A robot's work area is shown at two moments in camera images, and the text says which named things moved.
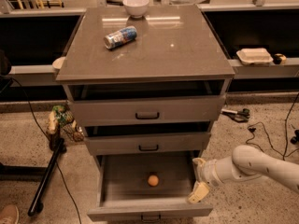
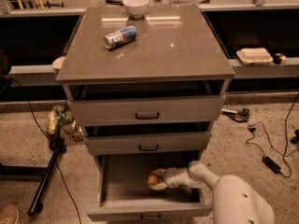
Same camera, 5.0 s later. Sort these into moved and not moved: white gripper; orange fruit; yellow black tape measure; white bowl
Moved: white gripper
Not moved: yellow black tape measure; orange fruit; white bowl
